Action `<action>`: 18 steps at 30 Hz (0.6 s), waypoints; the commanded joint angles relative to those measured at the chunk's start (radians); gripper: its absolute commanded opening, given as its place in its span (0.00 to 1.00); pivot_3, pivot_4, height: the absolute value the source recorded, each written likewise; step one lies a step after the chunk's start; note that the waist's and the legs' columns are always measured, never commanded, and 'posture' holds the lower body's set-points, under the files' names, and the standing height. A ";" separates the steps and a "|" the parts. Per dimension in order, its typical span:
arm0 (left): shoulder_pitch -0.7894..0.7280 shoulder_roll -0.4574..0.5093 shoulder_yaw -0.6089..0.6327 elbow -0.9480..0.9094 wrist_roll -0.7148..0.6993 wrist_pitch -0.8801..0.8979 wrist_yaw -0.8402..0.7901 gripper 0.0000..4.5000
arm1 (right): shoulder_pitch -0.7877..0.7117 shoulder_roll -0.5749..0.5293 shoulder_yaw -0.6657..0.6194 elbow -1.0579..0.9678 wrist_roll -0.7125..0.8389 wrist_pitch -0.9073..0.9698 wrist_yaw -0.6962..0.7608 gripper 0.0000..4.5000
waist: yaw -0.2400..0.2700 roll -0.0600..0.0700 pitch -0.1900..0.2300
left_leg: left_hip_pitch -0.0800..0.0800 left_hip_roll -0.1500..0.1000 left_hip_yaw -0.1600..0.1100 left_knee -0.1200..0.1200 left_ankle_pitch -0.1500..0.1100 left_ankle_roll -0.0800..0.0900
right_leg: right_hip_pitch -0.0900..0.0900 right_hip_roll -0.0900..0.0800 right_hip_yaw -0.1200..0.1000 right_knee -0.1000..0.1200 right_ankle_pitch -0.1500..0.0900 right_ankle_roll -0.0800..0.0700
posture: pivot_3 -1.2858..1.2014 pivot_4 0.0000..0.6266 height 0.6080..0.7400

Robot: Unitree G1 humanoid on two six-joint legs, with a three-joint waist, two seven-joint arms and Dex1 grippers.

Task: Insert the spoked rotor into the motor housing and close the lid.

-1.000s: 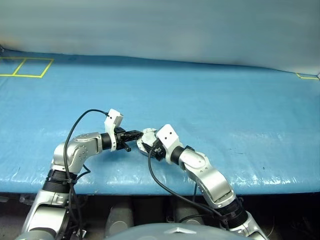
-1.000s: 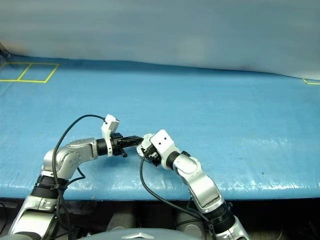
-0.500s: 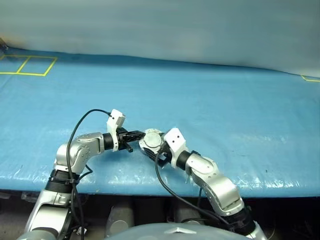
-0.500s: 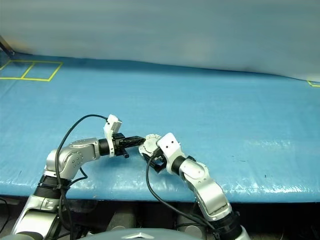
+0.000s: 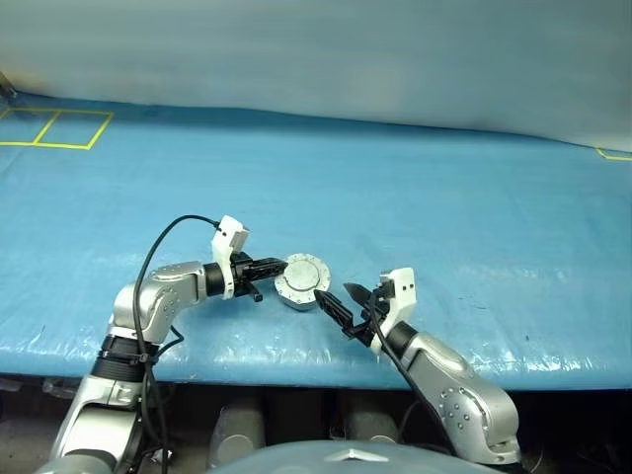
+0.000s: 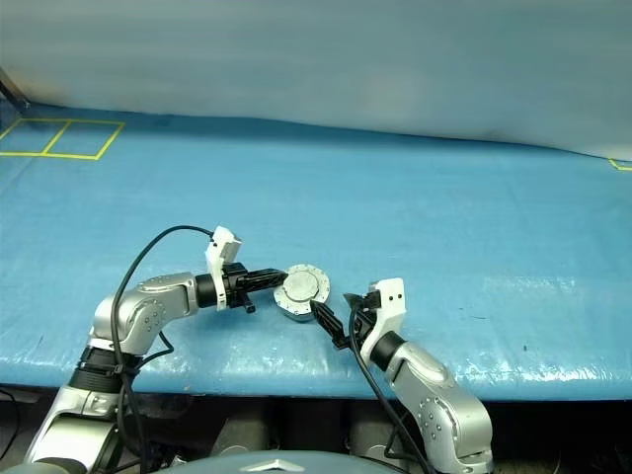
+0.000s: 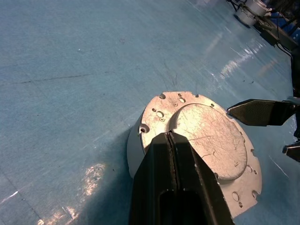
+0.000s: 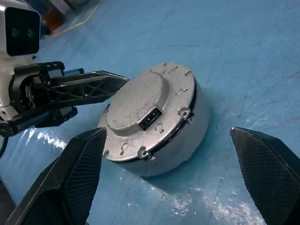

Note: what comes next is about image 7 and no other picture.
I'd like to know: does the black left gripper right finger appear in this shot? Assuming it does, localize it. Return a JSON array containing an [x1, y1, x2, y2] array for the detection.
[[168, 132, 236, 225]]

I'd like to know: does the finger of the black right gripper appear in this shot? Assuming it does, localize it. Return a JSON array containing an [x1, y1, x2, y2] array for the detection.
[[282, 143, 300, 163], [226, 98, 297, 127]]

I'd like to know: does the silver robot base with cables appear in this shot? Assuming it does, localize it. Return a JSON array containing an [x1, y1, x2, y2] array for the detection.
[[254, 0, 300, 58]]

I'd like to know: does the silver cylindrical machine part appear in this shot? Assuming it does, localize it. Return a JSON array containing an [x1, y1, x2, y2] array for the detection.
[[233, 0, 268, 28]]

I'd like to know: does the silver round motor lid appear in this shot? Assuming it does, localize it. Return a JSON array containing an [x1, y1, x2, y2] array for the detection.
[[137, 90, 263, 220]]

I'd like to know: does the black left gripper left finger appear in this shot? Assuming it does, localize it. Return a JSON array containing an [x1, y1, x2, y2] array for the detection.
[[128, 132, 181, 225]]

